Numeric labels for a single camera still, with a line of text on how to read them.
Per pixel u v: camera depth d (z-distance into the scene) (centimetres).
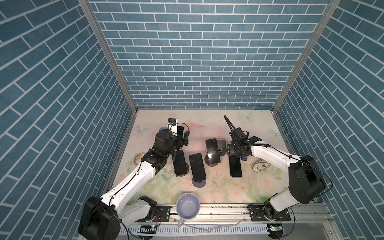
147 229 72
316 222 73
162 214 74
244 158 92
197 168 78
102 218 39
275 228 74
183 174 85
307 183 44
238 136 70
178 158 82
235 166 89
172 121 67
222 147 96
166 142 57
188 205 77
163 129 61
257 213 74
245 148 64
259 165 87
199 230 74
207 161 87
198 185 84
